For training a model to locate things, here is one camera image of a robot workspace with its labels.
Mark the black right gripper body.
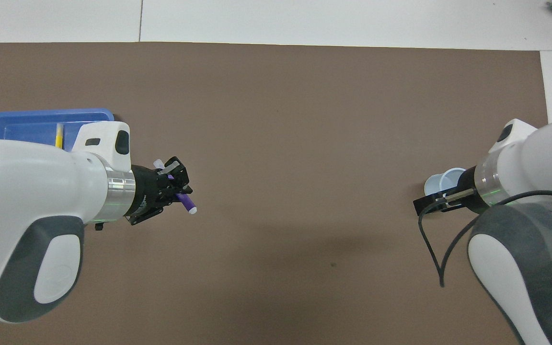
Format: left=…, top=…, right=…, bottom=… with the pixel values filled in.
left=457, top=165, right=491, bottom=215

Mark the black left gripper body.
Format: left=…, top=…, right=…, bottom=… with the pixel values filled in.
left=124, top=164, right=173, bottom=227

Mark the purple marker pen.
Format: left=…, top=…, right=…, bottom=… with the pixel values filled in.
left=153, top=159, right=198, bottom=215

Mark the blue plastic tray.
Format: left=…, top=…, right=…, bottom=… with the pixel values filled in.
left=0, top=108, right=115, bottom=152

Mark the clear plastic cup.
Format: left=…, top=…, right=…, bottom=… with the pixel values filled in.
left=423, top=167, right=468, bottom=198

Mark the brown table mat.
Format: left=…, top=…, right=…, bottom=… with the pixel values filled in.
left=0, top=42, right=552, bottom=345

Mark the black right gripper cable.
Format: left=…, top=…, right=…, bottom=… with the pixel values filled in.
left=417, top=188, right=552, bottom=336

